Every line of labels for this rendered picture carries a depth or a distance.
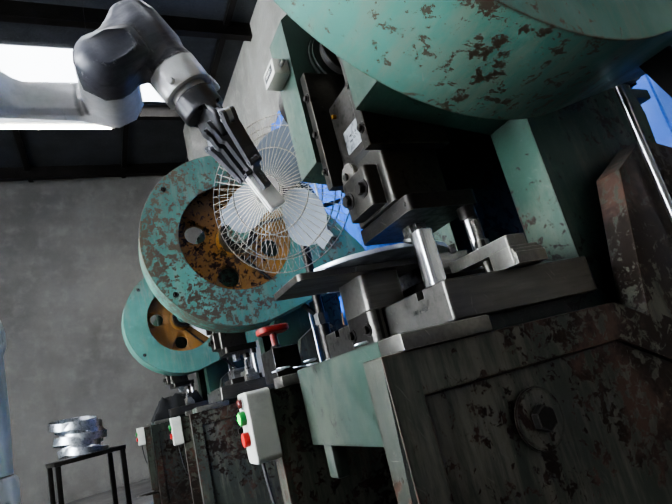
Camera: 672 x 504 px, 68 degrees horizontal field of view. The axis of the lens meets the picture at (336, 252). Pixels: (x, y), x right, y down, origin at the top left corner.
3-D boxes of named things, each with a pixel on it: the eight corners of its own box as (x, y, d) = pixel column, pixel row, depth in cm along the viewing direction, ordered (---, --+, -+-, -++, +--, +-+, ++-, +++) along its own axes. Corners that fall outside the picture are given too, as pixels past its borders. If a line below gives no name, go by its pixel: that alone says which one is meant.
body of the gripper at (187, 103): (169, 117, 86) (202, 160, 86) (177, 88, 79) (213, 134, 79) (204, 102, 90) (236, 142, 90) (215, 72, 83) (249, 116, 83)
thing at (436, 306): (455, 320, 68) (442, 279, 70) (331, 363, 107) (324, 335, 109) (599, 289, 82) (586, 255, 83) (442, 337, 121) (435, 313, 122)
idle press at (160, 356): (149, 530, 315) (113, 268, 358) (134, 512, 398) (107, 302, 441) (355, 459, 390) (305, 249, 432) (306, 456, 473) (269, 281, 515)
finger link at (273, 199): (259, 170, 85) (260, 168, 85) (284, 202, 85) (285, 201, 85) (245, 178, 84) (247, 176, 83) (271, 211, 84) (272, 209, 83)
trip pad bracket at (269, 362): (290, 437, 103) (271, 343, 108) (277, 437, 111) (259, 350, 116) (316, 429, 105) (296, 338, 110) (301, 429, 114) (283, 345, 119)
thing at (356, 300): (315, 355, 75) (296, 270, 79) (287, 366, 87) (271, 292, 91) (446, 326, 86) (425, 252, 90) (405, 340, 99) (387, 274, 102)
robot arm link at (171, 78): (152, 62, 79) (174, 89, 79) (216, 39, 85) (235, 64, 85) (145, 107, 89) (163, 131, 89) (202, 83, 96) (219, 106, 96)
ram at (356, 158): (374, 201, 88) (334, 59, 96) (340, 231, 101) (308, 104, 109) (451, 195, 96) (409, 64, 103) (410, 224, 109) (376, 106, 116)
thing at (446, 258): (434, 278, 88) (427, 254, 89) (393, 299, 101) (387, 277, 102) (473, 272, 92) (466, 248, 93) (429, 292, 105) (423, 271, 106)
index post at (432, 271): (434, 284, 73) (416, 224, 76) (423, 289, 76) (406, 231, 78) (449, 282, 75) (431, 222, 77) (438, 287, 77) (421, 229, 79)
